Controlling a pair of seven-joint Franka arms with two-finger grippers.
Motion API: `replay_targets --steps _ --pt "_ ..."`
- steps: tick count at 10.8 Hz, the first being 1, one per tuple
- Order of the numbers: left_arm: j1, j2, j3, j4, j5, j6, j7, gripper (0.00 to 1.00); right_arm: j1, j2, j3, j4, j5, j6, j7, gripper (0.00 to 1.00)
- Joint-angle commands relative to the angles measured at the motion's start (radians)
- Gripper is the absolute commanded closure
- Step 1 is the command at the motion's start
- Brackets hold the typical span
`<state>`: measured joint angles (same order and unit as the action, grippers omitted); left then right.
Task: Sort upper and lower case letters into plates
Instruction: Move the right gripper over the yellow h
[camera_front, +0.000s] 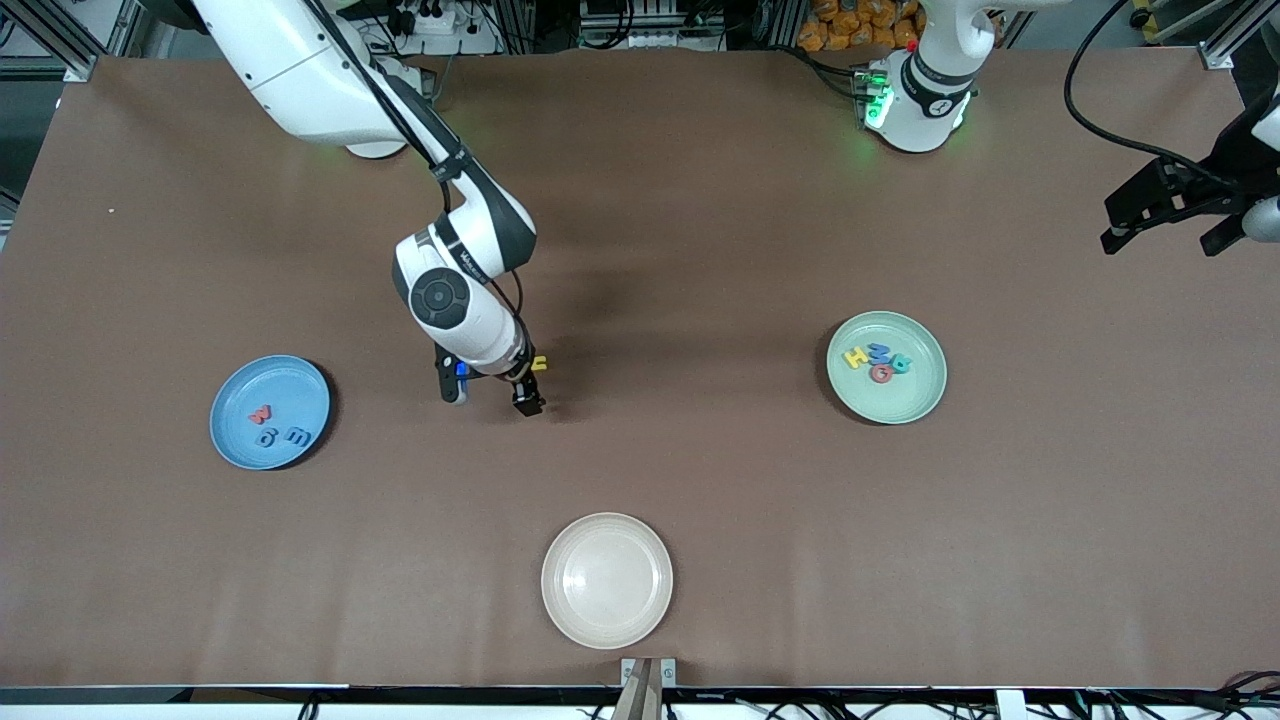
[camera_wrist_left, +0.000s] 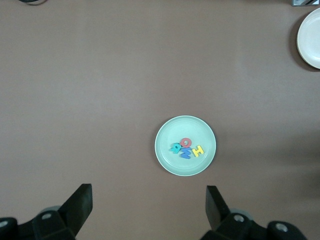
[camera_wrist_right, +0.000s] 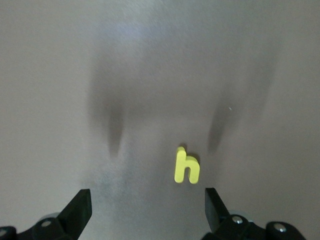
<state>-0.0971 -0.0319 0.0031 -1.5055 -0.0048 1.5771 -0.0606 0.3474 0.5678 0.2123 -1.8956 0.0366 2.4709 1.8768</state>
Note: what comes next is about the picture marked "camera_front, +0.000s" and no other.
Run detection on beige plate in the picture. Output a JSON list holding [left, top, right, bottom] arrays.
[[541, 512, 674, 650]]

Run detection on blue plate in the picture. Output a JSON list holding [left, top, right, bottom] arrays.
[[210, 355, 331, 471]]

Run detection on green plate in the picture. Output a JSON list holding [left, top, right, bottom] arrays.
[[826, 310, 948, 426]]

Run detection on orange bags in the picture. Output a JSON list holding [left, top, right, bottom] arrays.
[[797, 0, 926, 53]]

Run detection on white power strip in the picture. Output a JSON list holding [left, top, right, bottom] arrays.
[[385, 0, 501, 56]]

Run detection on grey equipment rack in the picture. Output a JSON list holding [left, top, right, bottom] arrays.
[[578, 0, 729, 51]]

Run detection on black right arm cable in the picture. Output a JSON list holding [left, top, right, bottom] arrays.
[[300, 0, 531, 386]]

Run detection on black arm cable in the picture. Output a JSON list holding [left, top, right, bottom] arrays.
[[300, 0, 531, 386], [1064, 0, 1236, 191]]

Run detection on aluminium frame post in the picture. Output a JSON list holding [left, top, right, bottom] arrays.
[[0, 0, 141, 81], [1198, 0, 1280, 71]]

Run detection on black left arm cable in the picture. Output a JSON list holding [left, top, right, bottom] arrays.
[[1064, 0, 1236, 191]]

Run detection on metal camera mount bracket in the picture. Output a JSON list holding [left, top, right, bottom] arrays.
[[621, 657, 677, 720]]

